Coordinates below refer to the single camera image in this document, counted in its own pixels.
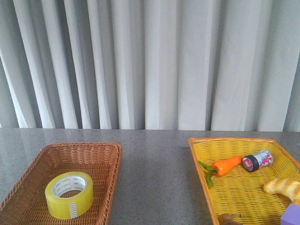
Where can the small black-lidded jar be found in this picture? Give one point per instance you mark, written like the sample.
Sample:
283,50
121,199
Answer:
257,161

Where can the toy croissant bread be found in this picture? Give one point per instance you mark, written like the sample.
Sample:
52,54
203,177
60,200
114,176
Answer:
287,187

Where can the yellow tape roll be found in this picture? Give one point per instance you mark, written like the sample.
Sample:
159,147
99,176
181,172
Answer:
69,195

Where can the brown toy piece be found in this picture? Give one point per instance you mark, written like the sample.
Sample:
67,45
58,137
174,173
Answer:
229,219

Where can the orange toy carrot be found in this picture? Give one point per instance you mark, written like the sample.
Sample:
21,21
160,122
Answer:
220,168

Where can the yellow wicker basket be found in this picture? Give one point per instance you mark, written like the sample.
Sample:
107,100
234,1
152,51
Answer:
241,191

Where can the grey pleated curtain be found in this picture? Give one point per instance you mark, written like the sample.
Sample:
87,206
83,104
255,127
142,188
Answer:
219,65

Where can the purple block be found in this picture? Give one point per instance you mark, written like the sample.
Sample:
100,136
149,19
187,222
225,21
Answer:
291,215

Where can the brown wicker basket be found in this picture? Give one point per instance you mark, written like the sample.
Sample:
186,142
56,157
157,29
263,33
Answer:
26,203

